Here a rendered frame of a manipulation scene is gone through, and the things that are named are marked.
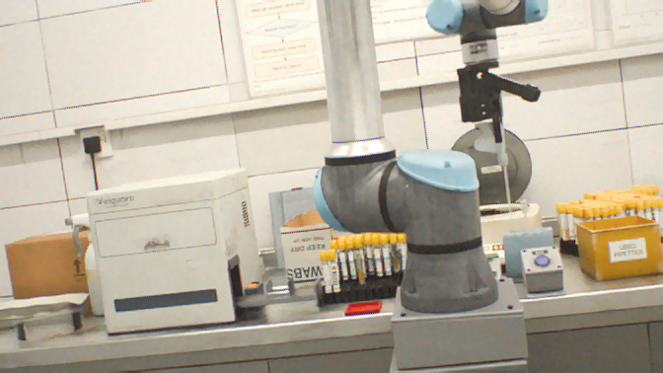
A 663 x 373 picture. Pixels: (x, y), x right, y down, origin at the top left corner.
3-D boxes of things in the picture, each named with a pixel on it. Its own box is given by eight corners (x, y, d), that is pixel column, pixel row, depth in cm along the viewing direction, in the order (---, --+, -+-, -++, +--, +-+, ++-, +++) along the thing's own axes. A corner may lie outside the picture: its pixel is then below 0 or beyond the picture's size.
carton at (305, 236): (285, 290, 192) (276, 227, 191) (305, 266, 221) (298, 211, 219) (390, 278, 189) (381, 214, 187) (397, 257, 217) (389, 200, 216)
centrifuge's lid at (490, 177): (441, 126, 209) (446, 129, 217) (451, 224, 208) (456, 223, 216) (526, 115, 203) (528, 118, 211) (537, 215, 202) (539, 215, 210)
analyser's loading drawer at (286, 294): (219, 314, 166) (215, 289, 165) (227, 306, 172) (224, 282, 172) (318, 304, 163) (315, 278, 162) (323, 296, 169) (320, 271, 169)
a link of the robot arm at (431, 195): (461, 247, 117) (453, 153, 115) (382, 244, 125) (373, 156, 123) (495, 229, 127) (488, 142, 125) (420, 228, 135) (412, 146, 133)
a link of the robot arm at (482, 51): (498, 40, 169) (495, 37, 161) (501, 62, 169) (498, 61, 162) (462, 46, 171) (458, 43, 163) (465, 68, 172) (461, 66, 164)
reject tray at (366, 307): (344, 316, 158) (344, 312, 158) (348, 308, 165) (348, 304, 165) (379, 312, 157) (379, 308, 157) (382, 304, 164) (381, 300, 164)
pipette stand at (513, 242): (506, 283, 167) (501, 236, 166) (508, 276, 174) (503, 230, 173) (556, 279, 164) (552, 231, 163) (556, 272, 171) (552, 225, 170)
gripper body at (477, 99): (466, 124, 173) (459, 68, 172) (507, 119, 170) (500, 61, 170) (462, 125, 165) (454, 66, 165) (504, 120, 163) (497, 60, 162)
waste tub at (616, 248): (596, 282, 158) (590, 231, 157) (579, 269, 171) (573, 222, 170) (665, 273, 157) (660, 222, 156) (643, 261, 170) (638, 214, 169)
